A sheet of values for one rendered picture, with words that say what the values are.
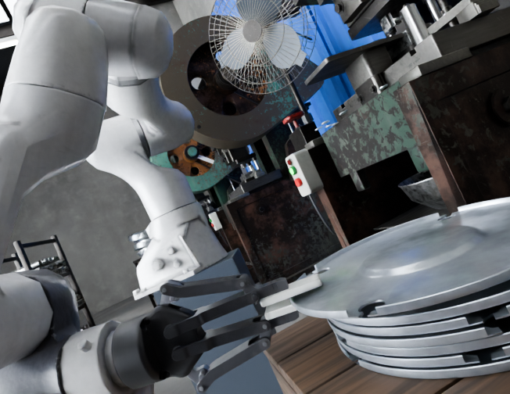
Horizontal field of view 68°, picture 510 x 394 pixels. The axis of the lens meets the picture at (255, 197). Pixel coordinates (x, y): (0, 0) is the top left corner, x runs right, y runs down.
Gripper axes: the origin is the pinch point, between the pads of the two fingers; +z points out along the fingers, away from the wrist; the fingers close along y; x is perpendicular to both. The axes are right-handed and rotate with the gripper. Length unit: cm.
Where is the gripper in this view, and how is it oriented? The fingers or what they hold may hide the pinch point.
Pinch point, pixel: (293, 296)
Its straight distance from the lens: 43.2
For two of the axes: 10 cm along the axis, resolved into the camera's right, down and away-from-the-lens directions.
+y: -3.6, -9.3, 0.1
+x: 0.8, -0.2, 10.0
